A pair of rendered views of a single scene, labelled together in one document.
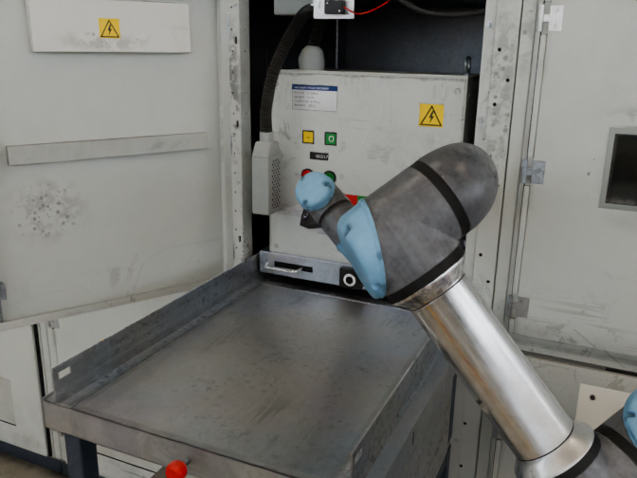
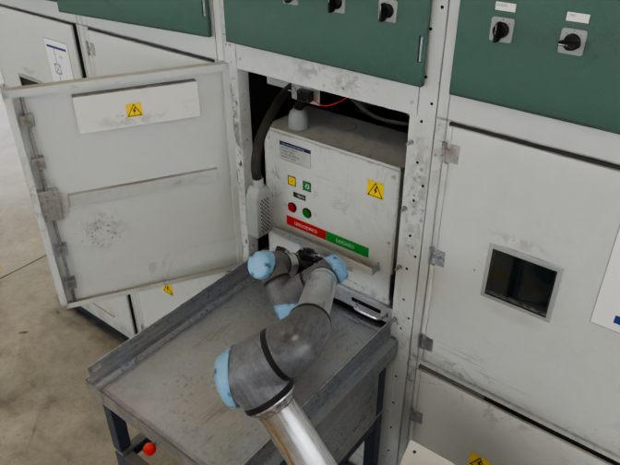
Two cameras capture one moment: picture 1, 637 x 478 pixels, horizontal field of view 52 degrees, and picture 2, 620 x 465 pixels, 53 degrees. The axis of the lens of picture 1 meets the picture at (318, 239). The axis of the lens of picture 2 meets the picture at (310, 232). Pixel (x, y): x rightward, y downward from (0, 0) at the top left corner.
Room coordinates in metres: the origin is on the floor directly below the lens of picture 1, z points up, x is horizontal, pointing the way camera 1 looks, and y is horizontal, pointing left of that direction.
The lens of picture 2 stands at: (-0.06, -0.44, 2.15)
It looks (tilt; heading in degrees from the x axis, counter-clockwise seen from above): 33 degrees down; 14
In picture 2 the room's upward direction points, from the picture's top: straight up
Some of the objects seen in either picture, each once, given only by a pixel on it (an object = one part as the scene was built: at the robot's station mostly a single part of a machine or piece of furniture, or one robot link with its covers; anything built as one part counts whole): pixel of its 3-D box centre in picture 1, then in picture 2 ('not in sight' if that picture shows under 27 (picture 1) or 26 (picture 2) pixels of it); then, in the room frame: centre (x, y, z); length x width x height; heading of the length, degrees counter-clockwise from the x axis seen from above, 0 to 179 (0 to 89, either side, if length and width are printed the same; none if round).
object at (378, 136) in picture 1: (357, 176); (325, 218); (1.55, -0.09, 1.15); 0.48 x 0.01 x 0.48; 66
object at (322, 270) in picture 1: (356, 273); (327, 281); (1.56, -0.10, 0.89); 0.54 x 0.05 x 0.06; 66
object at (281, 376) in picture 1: (285, 367); (247, 366); (1.20, 0.06, 0.82); 0.68 x 0.62 x 0.06; 156
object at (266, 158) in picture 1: (267, 176); (259, 208); (1.57, 0.13, 1.14); 0.08 x 0.05 x 0.17; 156
